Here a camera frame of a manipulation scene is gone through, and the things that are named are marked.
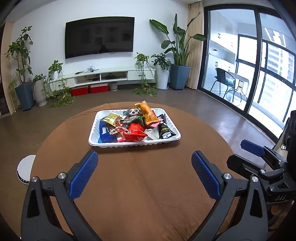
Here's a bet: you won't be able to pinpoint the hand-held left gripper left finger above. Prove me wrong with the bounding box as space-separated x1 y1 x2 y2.
21 149 102 241

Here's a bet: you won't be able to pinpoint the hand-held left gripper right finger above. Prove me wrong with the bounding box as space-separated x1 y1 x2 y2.
190 151 269 241

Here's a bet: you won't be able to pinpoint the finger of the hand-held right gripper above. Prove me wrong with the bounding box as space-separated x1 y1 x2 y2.
227 154 287 183
240 139 287 167

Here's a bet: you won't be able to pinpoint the blue cookie pack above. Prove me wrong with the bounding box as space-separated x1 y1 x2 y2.
98 120 118 143

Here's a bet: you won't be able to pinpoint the small red patterned packet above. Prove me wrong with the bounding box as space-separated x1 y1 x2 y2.
109 125 125 135

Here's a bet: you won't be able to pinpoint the white plastic tray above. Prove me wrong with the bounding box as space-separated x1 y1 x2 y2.
88 108 181 148

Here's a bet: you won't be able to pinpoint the gold snack packet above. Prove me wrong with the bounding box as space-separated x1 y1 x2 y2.
101 113 124 127

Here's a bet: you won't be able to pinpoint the black snack packet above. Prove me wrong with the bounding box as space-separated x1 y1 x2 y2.
158 115 177 139

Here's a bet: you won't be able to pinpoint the red snack bag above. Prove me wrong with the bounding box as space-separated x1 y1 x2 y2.
122 123 148 142

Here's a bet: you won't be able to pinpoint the white and red sausage packet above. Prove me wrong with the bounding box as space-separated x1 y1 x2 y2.
144 128 160 141

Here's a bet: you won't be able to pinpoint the green clear nut packet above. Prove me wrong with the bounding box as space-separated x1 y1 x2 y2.
126 116 145 127

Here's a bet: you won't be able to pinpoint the panda print snack packet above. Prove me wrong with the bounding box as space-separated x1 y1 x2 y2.
122 108 145 123

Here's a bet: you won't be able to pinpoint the orange snack packet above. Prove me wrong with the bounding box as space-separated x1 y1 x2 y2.
134 100 160 127

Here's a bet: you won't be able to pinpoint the white round device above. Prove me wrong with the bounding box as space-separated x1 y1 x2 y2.
17 155 37 184

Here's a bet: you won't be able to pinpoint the balcony table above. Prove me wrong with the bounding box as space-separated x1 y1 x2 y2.
228 72 250 103

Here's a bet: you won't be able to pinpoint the sliding glass door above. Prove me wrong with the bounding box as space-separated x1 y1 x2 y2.
199 5 296 144

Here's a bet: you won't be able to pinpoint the black balcony chair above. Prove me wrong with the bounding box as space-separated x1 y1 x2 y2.
209 67 236 98

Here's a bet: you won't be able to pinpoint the red storage box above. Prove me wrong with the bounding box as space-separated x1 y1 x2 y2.
71 86 89 96
90 84 110 93

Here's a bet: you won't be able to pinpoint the plant in grey pot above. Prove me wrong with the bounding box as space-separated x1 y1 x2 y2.
32 74 48 107

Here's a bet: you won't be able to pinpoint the tall plant in blue pot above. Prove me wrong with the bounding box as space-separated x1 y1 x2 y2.
5 26 35 112

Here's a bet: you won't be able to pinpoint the large leafy plant blue pot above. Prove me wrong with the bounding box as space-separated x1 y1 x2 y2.
149 11 207 91

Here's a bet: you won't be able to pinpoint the trailing plant on cabinet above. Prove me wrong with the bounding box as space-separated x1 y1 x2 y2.
46 60 75 108

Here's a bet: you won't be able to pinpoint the plant in white pot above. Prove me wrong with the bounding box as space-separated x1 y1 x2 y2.
151 53 171 90

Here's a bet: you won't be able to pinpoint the white balcony cabinets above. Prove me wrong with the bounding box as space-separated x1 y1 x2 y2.
208 11 238 72

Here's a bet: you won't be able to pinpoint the white television cabinet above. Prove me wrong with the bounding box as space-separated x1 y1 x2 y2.
58 67 156 88

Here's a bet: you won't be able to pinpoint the beige curtain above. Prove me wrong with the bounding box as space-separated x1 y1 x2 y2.
186 2 204 90

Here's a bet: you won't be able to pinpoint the small trailing vine plant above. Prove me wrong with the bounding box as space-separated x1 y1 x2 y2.
134 52 159 96

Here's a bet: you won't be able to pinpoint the wall-mounted black television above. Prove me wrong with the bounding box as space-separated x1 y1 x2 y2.
64 16 135 59

